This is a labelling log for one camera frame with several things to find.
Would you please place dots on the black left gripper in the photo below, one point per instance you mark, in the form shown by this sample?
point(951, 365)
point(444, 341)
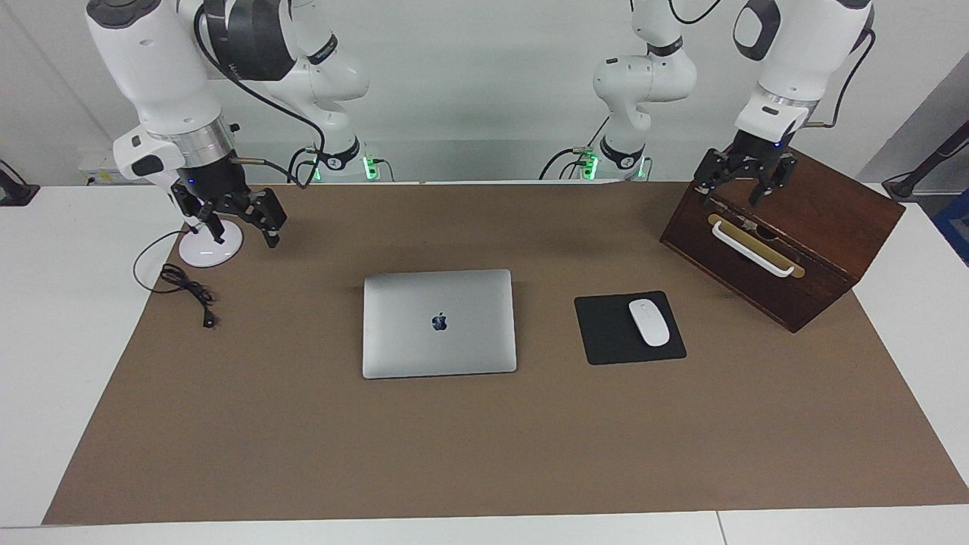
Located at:
point(757, 151)

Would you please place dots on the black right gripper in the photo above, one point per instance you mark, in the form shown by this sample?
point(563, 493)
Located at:
point(216, 185)

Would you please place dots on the silver laptop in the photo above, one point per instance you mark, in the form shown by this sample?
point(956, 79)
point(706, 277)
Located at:
point(439, 322)

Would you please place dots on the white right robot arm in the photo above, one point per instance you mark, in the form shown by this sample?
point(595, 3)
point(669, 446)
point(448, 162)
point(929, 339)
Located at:
point(159, 68)

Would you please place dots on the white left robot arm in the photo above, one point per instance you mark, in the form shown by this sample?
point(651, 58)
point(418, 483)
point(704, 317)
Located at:
point(795, 53)

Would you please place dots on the white desk lamp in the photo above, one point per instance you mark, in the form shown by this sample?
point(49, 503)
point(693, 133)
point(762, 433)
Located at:
point(208, 253)

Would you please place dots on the dark wooden box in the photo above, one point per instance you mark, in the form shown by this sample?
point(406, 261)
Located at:
point(833, 227)

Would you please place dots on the white power strip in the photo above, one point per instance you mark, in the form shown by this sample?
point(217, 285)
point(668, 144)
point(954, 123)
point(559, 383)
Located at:
point(95, 170)

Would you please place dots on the white computer mouse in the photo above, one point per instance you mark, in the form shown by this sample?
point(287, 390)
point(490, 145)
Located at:
point(649, 322)

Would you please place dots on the black tripod leg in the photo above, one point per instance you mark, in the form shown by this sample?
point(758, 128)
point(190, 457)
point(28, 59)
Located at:
point(927, 166)

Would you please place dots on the black mouse pad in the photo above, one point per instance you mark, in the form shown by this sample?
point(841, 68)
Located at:
point(606, 333)

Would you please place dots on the blue crate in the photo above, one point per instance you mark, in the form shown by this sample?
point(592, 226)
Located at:
point(955, 227)

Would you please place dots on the black clamp stand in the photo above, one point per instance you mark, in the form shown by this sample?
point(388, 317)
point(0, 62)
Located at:
point(15, 189)

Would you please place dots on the brown table mat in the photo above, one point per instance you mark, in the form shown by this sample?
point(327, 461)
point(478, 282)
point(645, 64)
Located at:
point(484, 439)

